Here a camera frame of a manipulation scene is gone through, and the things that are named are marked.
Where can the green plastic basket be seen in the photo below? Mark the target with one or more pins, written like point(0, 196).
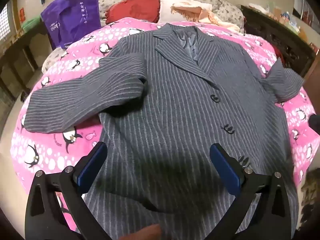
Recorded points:
point(31, 23)

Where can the lattice window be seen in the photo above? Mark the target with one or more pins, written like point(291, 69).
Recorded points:
point(5, 22)

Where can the white pillow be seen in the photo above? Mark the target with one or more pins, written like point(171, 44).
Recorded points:
point(175, 7)

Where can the red paper sign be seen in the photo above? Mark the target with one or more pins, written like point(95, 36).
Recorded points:
point(21, 12)

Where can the white floral bed sheet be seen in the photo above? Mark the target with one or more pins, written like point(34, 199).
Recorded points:
point(53, 58)

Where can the clutter on cabinet top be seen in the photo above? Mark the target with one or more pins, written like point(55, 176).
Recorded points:
point(282, 15)

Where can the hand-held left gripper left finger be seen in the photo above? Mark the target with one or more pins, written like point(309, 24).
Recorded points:
point(91, 165)

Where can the red cloth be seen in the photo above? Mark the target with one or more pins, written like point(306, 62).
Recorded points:
point(277, 53)

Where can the purple tote bag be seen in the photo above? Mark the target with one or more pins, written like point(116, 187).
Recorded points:
point(70, 17)

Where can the peach fringed scarf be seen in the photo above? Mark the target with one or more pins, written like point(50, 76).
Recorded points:
point(200, 13)

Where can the pink penguin print blanket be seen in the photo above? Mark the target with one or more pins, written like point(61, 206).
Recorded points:
point(50, 155)

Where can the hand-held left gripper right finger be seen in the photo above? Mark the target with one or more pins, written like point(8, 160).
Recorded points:
point(225, 170)

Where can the dark carved wooden cabinet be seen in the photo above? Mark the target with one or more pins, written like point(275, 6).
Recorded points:
point(280, 35)

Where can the red pillow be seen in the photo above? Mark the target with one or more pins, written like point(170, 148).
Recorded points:
point(135, 7)

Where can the grey striped suit jacket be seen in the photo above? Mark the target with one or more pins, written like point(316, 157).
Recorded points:
point(175, 100)

